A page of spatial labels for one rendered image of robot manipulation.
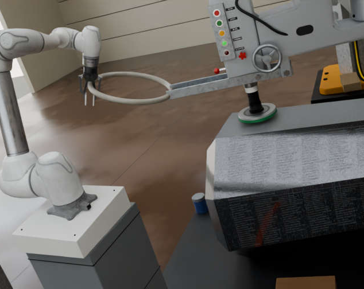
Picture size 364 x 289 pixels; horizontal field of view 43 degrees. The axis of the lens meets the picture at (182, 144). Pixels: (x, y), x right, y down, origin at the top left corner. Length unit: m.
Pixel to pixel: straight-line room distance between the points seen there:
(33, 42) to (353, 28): 1.49
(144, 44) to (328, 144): 7.93
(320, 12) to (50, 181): 1.49
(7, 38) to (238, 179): 1.29
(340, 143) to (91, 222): 1.24
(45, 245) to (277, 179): 1.15
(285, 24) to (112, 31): 8.15
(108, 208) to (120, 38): 8.35
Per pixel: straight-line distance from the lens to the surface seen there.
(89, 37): 2.54
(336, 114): 2.52
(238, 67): 2.44
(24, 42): 2.08
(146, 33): 9.92
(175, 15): 9.48
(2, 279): 3.11
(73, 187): 2.11
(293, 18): 2.40
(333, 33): 2.44
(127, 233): 2.22
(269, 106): 2.65
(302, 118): 2.54
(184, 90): 2.55
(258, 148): 2.45
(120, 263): 2.20
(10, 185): 2.23
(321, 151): 2.38
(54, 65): 10.59
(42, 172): 2.08
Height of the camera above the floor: 1.83
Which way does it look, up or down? 22 degrees down
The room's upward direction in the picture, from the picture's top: 17 degrees counter-clockwise
